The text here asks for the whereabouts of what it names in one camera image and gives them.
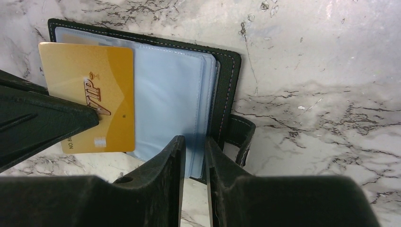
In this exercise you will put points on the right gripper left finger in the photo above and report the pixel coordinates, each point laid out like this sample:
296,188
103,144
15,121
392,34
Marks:
149,196

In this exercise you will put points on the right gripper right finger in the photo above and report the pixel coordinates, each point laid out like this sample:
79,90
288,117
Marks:
240,199

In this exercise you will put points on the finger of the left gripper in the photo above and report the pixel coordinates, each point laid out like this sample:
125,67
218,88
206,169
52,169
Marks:
31,120

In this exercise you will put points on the black leather card holder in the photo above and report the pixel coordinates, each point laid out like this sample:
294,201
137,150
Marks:
180,89

